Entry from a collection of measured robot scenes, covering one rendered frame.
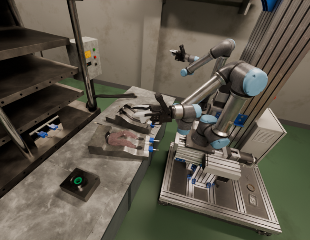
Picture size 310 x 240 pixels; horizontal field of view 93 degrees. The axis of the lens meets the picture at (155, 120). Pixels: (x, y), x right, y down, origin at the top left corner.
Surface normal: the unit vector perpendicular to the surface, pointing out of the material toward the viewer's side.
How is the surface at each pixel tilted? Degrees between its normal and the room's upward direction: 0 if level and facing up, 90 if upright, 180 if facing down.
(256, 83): 82
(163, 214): 0
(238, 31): 90
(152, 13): 90
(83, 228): 0
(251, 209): 0
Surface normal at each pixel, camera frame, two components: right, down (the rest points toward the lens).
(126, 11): -0.23, 0.60
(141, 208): 0.11, -0.77
